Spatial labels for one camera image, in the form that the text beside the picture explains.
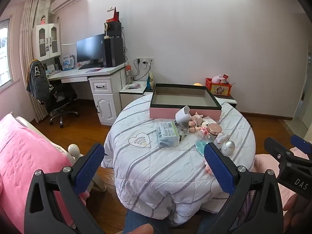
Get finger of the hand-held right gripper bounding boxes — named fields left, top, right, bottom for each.
left=264, top=136, right=312, bottom=174
left=291, top=134, right=312, bottom=155

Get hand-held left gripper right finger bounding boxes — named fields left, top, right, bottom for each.
left=203, top=142, right=284, bottom=234

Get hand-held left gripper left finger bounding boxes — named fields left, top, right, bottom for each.
left=24, top=143, right=108, bottom=234

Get white rabbit figurine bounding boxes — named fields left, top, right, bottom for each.
left=214, top=132, right=227, bottom=150

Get teal clear egg-shaped case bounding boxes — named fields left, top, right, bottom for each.
left=195, top=139, right=207, bottom=157

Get jar with rose gold lid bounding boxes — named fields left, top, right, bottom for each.
left=207, top=123, right=222, bottom=143

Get clear glass cup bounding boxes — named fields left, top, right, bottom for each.
left=175, top=122, right=191, bottom=142

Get pink figurine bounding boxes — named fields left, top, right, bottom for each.
left=188, top=112, right=204, bottom=132

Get clear plastic packet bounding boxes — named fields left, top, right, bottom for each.
left=155, top=120, right=181, bottom=149

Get white cup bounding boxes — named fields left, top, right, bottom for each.
left=175, top=105, right=192, bottom=123

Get pink black storage box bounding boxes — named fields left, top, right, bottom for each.
left=149, top=83, right=222, bottom=121

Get person's right hand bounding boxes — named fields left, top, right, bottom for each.
left=282, top=192, right=312, bottom=234

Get person's left hand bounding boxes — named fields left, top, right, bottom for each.
left=125, top=223, right=155, bottom=234

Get pink printed bedding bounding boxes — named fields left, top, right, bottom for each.
left=253, top=153, right=298, bottom=200

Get white egg-shaped ornament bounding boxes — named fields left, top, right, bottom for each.
left=221, top=140, right=236, bottom=156

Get white door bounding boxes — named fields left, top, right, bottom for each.
left=292, top=73, right=312, bottom=137

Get pink white block toy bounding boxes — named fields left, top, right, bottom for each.
left=198, top=124, right=209, bottom=139

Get small white card box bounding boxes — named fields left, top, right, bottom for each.
left=202, top=116, right=217, bottom=127

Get round table with striped quilt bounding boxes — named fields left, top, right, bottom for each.
left=102, top=94, right=256, bottom=227

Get pink bed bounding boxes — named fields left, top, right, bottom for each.
left=0, top=114, right=86, bottom=227

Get person's blue jeans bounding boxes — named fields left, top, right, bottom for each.
left=123, top=210, right=171, bottom=234

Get low dark-topped cabinet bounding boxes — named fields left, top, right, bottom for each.
left=144, top=88, right=238, bottom=108

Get white desk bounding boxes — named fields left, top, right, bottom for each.
left=46, top=63, right=126, bottom=127

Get black office chair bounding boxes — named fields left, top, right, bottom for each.
left=45, top=80, right=80, bottom=128

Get red toy crate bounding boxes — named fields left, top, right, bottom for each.
left=205, top=77, right=232, bottom=97

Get white bedside cabinet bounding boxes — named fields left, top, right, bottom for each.
left=119, top=80, right=148, bottom=110

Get bottle with orange cap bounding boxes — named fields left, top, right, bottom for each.
left=125, top=65, right=133, bottom=84

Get black keyboard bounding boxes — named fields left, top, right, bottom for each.
left=78, top=64, right=104, bottom=70

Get grey black jacket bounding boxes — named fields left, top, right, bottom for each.
left=26, top=59, right=50, bottom=103

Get blue yellow snack bag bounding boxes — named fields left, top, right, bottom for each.
left=146, top=72, right=156, bottom=89

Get blue white box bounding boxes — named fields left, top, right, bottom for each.
left=62, top=55, right=74, bottom=70

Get black computer tower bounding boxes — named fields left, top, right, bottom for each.
left=104, top=37, right=124, bottom=68

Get black computer monitor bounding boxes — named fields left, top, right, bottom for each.
left=76, top=34, right=106, bottom=66

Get white glass-door cabinet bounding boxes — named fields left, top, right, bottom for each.
left=32, top=23, right=61, bottom=62

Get black speaker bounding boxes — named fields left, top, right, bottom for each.
left=104, top=21, right=122, bottom=37

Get cream pleated curtain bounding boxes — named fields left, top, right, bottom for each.
left=19, top=0, right=53, bottom=123

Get window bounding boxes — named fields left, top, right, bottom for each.
left=0, top=17, right=14, bottom=89

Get red paper decoration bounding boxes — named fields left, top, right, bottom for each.
left=106, top=7, right=120, bottom=23

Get white air conditioner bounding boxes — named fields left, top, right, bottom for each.
left=50, top=0, right=86, bottom=15

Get white bed frame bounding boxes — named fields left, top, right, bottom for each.
left=15, top=117, right=106, bottom=193

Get black power cable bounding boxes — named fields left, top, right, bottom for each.
left=133, top=58, right=152, bottom=81

